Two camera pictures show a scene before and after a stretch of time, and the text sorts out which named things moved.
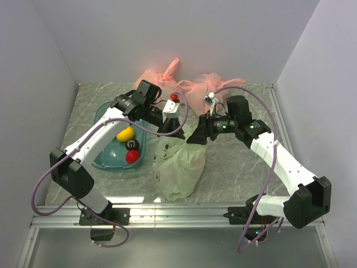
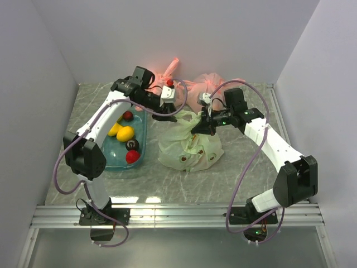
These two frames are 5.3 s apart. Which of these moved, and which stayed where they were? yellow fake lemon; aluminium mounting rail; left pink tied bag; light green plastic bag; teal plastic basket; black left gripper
Moved: light green plastic bag; black left gripper
Stayed: aluminium mounting rail; left pink tied bag; yellow fake lemon; teal plastic basket
